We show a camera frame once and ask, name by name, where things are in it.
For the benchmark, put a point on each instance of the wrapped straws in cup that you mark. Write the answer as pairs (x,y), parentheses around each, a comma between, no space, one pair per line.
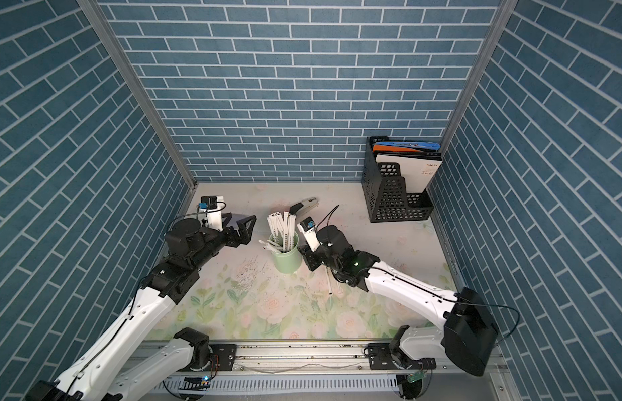
(282,227)

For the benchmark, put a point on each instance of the white vented cable duct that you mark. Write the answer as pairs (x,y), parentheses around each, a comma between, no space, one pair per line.
(280,384)

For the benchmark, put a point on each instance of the purple fabric glasses case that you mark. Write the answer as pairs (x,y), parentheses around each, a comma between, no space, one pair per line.
(233,219)

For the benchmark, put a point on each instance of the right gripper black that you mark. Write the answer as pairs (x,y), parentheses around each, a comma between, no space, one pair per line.
(309,256)

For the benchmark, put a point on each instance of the black mesh file holder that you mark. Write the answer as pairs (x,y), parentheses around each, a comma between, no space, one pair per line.
(385,193)

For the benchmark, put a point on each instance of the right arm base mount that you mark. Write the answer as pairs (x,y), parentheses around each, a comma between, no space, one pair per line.
(382,356)

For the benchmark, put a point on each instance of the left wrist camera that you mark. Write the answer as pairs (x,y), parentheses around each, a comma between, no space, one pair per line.
(211,207)

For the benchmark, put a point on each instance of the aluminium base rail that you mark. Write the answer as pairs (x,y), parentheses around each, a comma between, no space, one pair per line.
(318,357)

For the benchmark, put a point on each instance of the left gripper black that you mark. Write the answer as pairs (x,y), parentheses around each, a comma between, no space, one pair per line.
(244,238)

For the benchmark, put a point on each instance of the green cylindrical cup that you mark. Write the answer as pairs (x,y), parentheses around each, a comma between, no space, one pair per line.
(288,262)

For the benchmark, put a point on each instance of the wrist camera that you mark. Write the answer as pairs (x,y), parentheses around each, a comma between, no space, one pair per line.
(307,228)
(211,207)

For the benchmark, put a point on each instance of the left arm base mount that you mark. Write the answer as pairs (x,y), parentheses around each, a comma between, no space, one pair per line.
(213,358)

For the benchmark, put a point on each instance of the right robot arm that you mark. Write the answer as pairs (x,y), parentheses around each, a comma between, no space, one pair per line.
(465,330)

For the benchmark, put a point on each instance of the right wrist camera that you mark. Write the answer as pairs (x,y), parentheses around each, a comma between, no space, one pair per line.
(307,228)

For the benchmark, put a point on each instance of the blue folder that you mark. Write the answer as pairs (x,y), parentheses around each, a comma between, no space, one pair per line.
(431,146)

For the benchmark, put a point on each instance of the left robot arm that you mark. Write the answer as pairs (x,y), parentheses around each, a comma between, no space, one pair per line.
(98,374)

